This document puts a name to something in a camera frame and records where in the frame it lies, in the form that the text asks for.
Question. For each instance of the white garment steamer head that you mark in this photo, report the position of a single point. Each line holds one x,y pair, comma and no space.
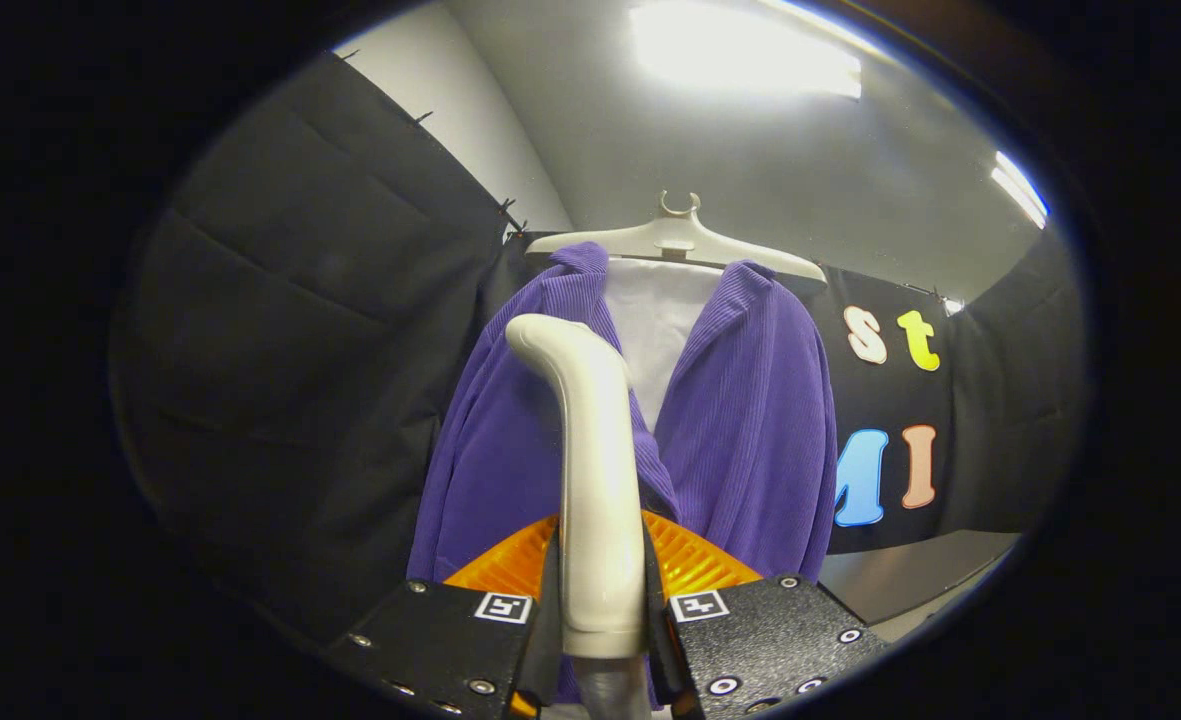
600,480

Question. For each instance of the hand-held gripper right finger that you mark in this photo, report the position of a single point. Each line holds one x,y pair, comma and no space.
660,640

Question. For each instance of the grey cabinet with dark top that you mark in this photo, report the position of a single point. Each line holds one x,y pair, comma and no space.
910,570

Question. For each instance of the large ceiling light panel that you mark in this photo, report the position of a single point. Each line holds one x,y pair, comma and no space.
745,50

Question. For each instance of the cream plastic clothes hanger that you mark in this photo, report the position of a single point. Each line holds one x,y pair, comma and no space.
680,238

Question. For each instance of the small double ceiling light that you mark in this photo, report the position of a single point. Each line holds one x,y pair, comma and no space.
1020,190

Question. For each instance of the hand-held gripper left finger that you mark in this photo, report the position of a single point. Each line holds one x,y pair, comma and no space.
547,640

